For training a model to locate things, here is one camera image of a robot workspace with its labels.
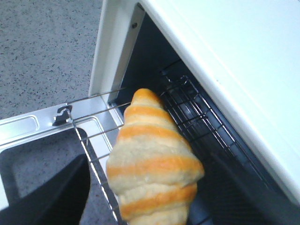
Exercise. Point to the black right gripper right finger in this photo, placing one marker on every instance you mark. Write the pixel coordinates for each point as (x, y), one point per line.
(228, 195)

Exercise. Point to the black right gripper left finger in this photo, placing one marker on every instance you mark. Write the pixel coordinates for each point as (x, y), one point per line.
(60, 201)

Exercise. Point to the silver glass oven door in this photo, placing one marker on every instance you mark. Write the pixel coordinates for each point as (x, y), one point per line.
(36, 146)

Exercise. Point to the striped croissant bread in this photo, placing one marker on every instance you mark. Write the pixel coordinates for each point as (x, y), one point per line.
(151, 168)

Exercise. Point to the white Toshiba toaster oven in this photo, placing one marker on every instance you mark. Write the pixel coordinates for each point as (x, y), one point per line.
(246, 55)

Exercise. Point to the chrome wire oven rack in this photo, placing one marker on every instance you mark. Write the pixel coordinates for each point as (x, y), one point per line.
(196, 117)

